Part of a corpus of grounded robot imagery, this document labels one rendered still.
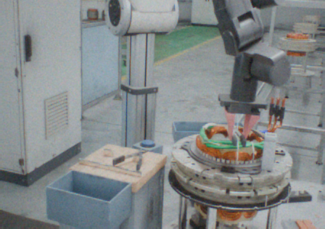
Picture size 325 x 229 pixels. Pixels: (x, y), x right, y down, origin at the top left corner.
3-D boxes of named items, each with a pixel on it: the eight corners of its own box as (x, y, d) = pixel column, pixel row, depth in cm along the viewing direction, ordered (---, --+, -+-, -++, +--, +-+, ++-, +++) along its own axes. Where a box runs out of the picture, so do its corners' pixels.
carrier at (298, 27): (282, 44, 591) (285, 22, 582) (306, 44, 602) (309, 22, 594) (299, 48, 555) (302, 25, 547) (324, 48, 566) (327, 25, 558)
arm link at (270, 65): (250, 14, 92) (220, 30, 89) (292, 21, 83) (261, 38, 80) (258, 64, 98) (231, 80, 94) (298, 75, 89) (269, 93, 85)
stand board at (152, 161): (136, 193, 102) (136, 183, 102) (68, 177, 109) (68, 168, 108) (166, 163, 120) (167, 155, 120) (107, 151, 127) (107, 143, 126)
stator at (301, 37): (290, 52, 407) (293, 31, 401) (312, 56, 391) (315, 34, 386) (278, 54, 392) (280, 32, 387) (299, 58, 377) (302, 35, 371)
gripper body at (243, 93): (267, 112, 93) (272, 79, 91) (220, 109, 93) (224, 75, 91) (261, 104, 99) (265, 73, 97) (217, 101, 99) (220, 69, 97)
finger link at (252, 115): (255, 147, 95) (261, 106, 92) (223, 144, 95) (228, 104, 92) (250, 136, 102) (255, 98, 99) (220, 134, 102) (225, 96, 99)
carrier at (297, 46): (285, 67, 422) (289, 35, 414) (323, 73, 395) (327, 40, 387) (262, 70, 397) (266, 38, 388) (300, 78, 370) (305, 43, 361)
